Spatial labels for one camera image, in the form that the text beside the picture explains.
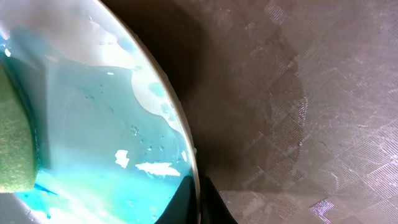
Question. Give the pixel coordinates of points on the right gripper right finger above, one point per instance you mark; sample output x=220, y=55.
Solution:
x=213, y=209

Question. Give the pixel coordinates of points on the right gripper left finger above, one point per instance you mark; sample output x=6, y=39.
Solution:
x=182, y=209

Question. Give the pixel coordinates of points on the white plate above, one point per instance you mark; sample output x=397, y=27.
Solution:
x=112, y=140

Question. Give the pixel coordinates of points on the green yellow sponge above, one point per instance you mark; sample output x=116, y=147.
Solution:
x=18, y=156

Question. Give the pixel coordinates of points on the brown plastic serving tray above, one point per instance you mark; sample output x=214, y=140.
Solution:
x=292, y=104

